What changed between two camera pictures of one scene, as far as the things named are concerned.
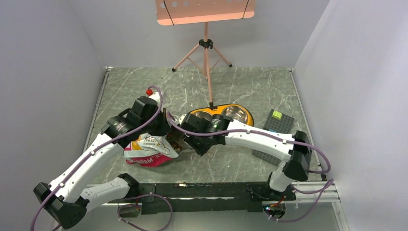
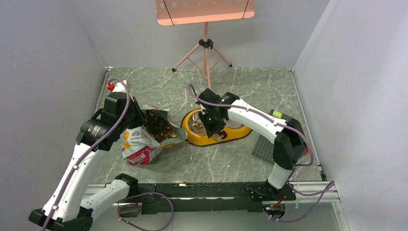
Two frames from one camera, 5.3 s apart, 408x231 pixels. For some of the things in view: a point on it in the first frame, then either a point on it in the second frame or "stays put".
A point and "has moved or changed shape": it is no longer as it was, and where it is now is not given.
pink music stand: x=180 y=12 stays put
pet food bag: x=152 y=150 has moved or changed shape
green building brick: x=276 y=114 stays put
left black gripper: x=165 y=128 -> x=141 y=117
